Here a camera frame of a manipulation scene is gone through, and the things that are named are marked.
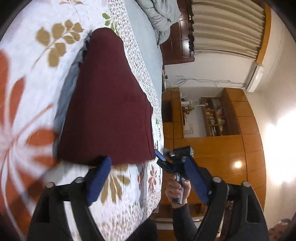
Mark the maroon pants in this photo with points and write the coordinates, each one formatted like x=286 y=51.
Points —
x=109 y=114

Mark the right hand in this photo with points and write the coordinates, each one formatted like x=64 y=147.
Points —
x=175 y=189

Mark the beige pleated curtain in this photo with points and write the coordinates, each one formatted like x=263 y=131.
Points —
x=240 y=28

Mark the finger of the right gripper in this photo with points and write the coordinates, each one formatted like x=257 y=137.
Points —
x=159 y=155

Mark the light blue bed sheet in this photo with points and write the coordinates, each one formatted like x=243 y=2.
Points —
x=147 y=43

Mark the grey folded garment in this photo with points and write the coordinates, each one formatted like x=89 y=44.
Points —
x=66 y=94

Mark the wooden wardrobe wall unit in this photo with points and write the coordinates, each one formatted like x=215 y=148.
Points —
x=232 y=148

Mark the white air conditioner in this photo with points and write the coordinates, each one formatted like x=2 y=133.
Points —
x=253 y=80

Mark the grey comforter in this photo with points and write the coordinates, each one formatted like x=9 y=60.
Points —
x=162 y=15

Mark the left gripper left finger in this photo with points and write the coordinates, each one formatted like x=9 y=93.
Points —
x=84 y=191

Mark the dark wooden headboard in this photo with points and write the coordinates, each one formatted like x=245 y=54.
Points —
x=179 y=47

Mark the floral white bedspread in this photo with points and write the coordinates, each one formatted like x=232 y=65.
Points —
x=42 y=47

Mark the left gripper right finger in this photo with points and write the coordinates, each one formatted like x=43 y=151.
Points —
x=213 y=192

